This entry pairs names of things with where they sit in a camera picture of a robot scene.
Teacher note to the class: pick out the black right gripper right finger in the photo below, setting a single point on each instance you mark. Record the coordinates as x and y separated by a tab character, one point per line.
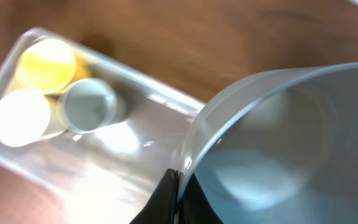
194	206

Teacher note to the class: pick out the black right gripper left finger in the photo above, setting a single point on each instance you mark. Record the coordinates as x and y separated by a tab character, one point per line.
161	206

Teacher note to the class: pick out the clear plastic container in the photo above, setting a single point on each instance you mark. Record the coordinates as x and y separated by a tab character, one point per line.
109	175

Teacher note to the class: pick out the grey blue plastic bowl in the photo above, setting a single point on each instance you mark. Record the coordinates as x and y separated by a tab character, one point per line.
279	147

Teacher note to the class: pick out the grey blue plastic cup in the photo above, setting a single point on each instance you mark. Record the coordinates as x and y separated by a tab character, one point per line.
90	104

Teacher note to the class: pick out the white plastic cup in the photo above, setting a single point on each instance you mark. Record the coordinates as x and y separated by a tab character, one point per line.
27	116

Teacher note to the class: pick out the yellow plastic cup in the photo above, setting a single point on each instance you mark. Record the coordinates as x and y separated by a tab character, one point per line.
50	66

